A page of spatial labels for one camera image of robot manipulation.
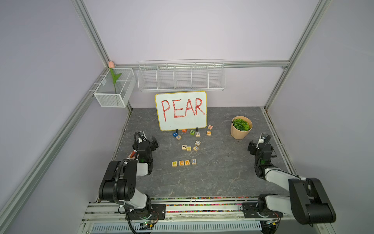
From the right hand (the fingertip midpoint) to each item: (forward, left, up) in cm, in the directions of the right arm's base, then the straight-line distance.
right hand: (260, 141), depth 89 cm
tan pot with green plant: (+10, +11, +2) cm, 15 cm away
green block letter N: (+14, +42, -8) cm, 45 cm away
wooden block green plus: (0, +45, -8) cm, 46 cm away
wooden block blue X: (+10, +52, -9) cm, 53 cm away
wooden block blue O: (+5, +38, -9) cm, 40 cm away
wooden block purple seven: (+1, +48, -8) cm, 48 cm away
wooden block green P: (-10, +53, -8) cm, 55 cm away
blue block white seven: (+12, +54, -9) cm, 57 cm away
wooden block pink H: (+18, +29, -9) cm, 35 cm away
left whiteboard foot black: (+15, +53, -8) cm, 56 cm away
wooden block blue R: (-9, +41, -9) cm, 43 cm away
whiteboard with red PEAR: (+22, +49, +5) cm, 54 cm away
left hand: (+3, +72, -1) cm, 72 cm away
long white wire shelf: (+47, +35, +17) cm, 61 cm away
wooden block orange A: (-10, +46, -8) cm, 47 cm away
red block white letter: (+15, +48, -8) cm, 51 cm away
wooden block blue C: (+11, +39, -8) cm, 41 cm away
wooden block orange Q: (+13, +30, -9) cm, 34 cm away
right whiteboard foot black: (+16, +38, -8) cm, 42 cm away
